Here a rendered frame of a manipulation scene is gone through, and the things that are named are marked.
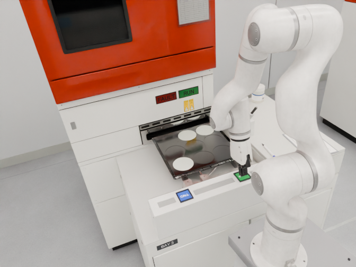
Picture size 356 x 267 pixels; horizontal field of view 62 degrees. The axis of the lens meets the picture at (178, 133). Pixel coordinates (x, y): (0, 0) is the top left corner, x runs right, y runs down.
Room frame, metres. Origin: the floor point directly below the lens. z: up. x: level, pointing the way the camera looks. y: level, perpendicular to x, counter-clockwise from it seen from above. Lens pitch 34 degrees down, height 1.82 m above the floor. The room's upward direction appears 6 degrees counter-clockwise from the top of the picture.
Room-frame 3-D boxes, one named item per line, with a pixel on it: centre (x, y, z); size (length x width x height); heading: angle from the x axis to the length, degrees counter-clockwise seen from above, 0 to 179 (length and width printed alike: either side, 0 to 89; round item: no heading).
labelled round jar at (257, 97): (1.53, -0.49, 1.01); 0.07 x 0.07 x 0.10
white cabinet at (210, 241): (1.16, -0.19, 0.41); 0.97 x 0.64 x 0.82; 107
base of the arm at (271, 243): (0.60, -0.31, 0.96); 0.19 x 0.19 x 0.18
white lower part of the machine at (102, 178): (1.72, 0.27, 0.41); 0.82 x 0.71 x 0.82; 107
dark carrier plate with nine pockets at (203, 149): (1.24, -0.08, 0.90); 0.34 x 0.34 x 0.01; 17
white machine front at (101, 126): (1.39, 0.17, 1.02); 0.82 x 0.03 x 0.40; 107
